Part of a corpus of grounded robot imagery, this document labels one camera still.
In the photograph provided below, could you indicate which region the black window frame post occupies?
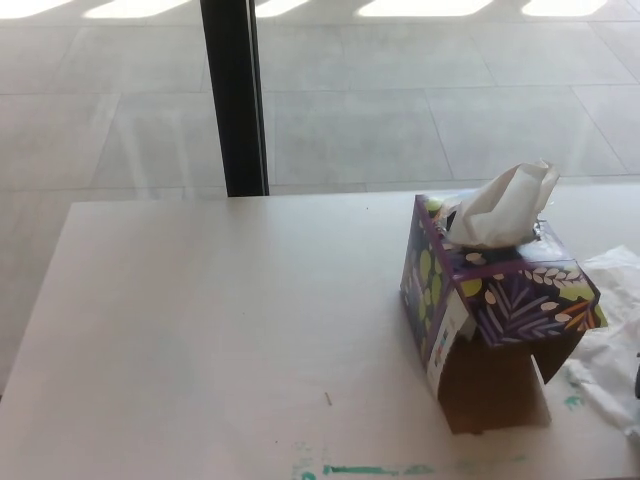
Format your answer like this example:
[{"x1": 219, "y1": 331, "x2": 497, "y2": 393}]
[{"x1": 199, "y1": 0, "x2": 271, "y2": 197}]

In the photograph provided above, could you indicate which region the purple floral tissue box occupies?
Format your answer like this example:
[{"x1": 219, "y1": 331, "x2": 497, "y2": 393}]
[{"x1": 398, "y1": 192, "x2": 610, "y2": 435}]

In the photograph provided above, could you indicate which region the crumpled white tissue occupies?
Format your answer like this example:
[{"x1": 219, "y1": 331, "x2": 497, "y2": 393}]
[{"x1": 448, "y1": 159, "x2": 560, "y2": 250}]

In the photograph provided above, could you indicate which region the white pulled tissue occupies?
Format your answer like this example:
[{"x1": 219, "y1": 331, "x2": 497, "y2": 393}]
[{"x1": 563, "y1": 243, "x2": 640, "y2": 441}]

